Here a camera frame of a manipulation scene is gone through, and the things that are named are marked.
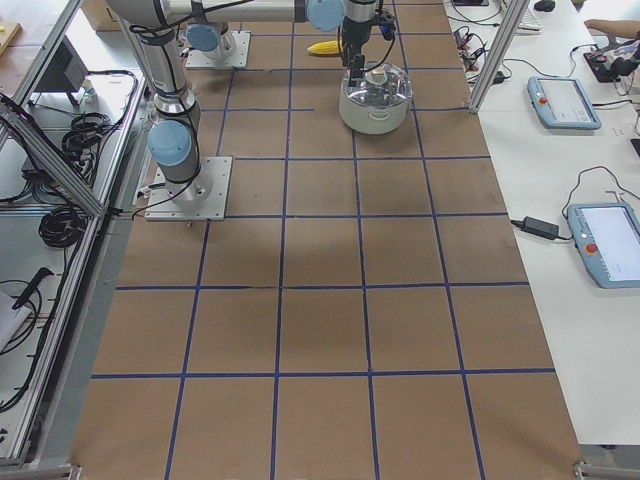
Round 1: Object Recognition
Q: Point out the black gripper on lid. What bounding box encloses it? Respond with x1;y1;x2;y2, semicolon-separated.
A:
341;19;371;87

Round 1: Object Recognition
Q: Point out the glass pot lid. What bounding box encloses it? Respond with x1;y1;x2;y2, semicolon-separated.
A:
341;63;413;108

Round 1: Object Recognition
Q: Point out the yellow corn cob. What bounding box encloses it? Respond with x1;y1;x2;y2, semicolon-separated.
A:
306;40;342;56

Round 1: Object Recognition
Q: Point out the white cooking pot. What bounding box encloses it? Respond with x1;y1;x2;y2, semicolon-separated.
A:
339;63;413;135

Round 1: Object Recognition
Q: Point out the person's hand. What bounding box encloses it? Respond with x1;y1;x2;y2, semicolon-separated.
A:
584;19;640;39

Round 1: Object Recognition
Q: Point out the upper blue teach pendant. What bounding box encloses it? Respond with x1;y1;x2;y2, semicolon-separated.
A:
527;77;601;131

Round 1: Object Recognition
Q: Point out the blue teach pendant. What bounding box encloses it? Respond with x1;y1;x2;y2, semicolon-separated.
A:
568;202;639;289
527;77;601;131

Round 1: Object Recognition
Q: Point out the brown paper table mat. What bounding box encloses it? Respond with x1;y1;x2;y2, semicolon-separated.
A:
71;1;580;479

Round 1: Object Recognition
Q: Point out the black power adapter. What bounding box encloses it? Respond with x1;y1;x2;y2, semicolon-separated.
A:
521;216;559;240

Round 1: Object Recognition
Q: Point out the black controller box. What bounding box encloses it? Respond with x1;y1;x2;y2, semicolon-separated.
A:
35;36;88;107

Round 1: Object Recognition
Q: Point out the lower blue teach pendant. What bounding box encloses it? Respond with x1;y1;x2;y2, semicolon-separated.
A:
568;202;639;289

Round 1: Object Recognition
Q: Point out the aluminium frame post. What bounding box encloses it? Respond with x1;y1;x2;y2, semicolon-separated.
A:
468;0;528;114

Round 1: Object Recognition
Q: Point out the aluminium frame rail left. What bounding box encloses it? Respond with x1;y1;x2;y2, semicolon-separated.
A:
1;94;106;217

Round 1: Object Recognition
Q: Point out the coiled black cable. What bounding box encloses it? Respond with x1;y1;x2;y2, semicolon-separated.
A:
38;205;84;250

